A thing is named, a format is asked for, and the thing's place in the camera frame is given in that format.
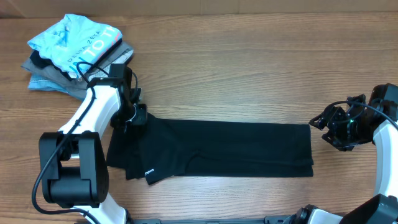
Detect black t-shirt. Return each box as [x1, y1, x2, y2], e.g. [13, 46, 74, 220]
[106, 114, 313, 185]

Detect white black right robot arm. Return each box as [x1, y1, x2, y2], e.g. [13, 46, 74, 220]
[284, 83, 397, 224]

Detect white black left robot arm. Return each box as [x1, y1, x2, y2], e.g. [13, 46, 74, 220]
[32, 78, 139, 223]

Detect light blue printed t-shirt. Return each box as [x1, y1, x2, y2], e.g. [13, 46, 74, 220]
[27, 14, 123, 78]

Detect blue denim jeans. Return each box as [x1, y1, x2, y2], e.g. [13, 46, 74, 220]
[28, 74, 86, 98]

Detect black folded garment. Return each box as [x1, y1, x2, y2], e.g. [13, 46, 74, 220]
[29, 39, 123, 81]

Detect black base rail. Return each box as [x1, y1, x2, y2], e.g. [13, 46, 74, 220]
[131, 215, 292, 224]

